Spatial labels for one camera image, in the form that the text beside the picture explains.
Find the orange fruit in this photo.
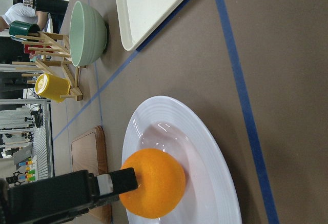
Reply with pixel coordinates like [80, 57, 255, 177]
[119, 148, 186, 219]

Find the red mug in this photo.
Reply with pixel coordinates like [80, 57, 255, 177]
[24, 44, 44, 54]

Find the seated person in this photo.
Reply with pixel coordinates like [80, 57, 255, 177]
[1, 3, 49, 32]

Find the wooden dish rack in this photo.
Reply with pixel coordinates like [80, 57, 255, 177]
[14, 31, 83, 101]

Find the cream bear tray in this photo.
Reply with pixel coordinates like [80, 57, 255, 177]
[116, 0, 183, 51]

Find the white round plate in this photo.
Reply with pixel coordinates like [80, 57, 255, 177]
[122, 96, 242, 223]

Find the wooden cutting board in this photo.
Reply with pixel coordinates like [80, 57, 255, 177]
[71, 125, 112, 224]

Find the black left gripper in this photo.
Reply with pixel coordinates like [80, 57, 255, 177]
[1, 168, 138, 223]

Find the yellow mug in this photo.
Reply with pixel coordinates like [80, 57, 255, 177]
[35, 73, 70, 103]

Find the green bowl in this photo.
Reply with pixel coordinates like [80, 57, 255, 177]
[69, 1, 108, 67]

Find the dark green mug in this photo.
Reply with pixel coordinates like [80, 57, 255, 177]
[9, 21, 40, 41]

